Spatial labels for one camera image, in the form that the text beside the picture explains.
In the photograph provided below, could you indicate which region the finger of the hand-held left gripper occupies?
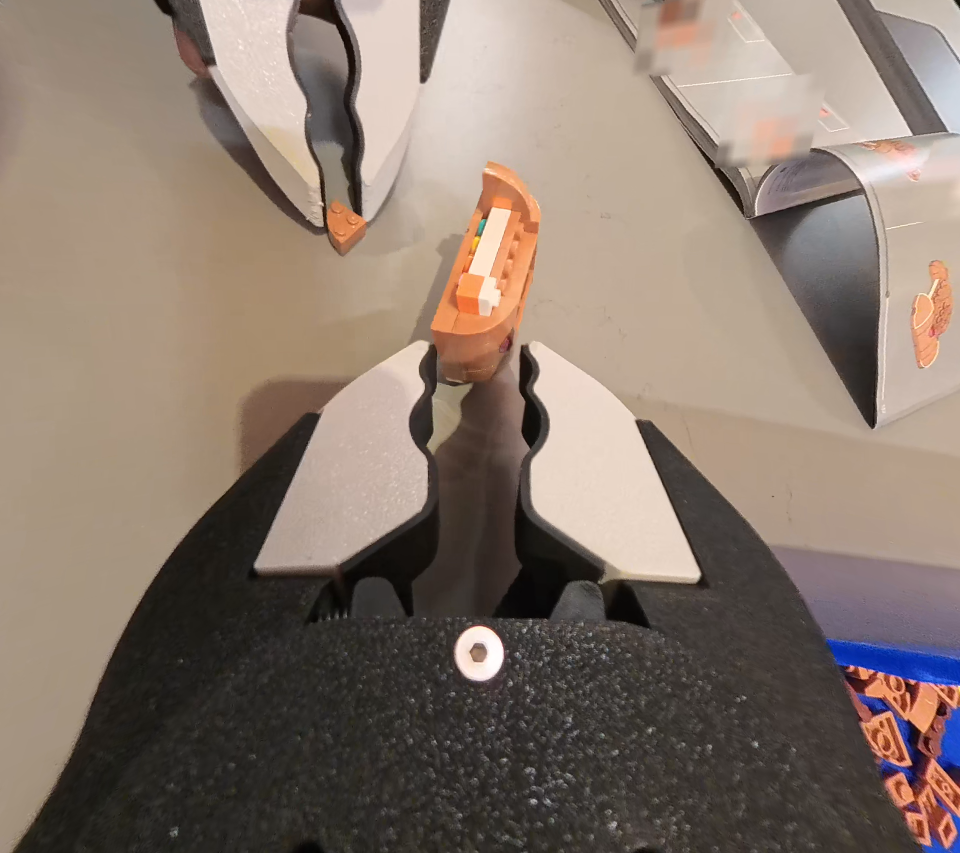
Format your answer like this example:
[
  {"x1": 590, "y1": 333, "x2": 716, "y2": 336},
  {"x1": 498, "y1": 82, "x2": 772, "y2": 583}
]
[
  {"x1": 328, "y1": 0, "x2": 423, "y2": 223},
  {"x1": 169, "y1": 0, "x2": 328, "y2": 229}
]

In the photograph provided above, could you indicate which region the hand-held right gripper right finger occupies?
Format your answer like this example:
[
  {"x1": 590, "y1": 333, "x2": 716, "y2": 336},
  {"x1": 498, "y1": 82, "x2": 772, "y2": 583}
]
[{"x1": 517, "y1": 341, "x2": 704, "y2": 584}]

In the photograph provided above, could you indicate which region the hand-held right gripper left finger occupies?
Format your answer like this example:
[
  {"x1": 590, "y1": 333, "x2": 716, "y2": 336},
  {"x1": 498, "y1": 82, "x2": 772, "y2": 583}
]
[{"x1": 253, "y1": 340, "x2": 442, "y2": 578}]

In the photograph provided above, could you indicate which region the small brown lego wedge plate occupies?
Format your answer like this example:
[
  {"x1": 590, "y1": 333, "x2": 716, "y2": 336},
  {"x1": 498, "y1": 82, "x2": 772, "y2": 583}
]
[{"x1": 324, "y1": 199, "x2": 369, "y2": 256}]

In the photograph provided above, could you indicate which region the brown lego model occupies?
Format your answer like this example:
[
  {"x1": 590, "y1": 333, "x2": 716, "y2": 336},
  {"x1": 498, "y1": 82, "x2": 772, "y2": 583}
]
[{"x1": 431, "y1": 161, "x2": 543, "y2": 385}]

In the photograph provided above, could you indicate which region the blue plastic bin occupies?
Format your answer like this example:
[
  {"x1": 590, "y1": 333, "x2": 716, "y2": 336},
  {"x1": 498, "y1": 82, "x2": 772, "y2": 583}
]
[{"x1": 825, "y1": 639, "x2": 960, "y2": 853}]

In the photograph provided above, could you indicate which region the pile of brown lego pieces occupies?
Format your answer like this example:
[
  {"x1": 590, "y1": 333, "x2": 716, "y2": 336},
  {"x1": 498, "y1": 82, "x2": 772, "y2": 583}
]
[{"x1": 843, "y1": 665, "x2": 960, "y2": 850}]

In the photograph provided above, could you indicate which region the person's left hand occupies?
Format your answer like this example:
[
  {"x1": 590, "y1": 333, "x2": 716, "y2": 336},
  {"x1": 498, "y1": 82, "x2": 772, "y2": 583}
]
[{"x1": 172, "y1": 22, "x2": 215, "y2": 80}]

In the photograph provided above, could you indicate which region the grey instruction booklet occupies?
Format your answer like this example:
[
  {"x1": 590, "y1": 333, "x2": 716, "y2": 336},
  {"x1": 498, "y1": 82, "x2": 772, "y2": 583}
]
[{"x1": 598, "y1": 0, "x2": 960, "y2": 430}]

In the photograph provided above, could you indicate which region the dark grey panel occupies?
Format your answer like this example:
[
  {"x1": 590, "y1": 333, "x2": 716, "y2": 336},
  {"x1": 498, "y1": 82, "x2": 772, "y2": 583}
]
[{"x1": 776, "y1": 0, "x2": 960, "y2": 138}]

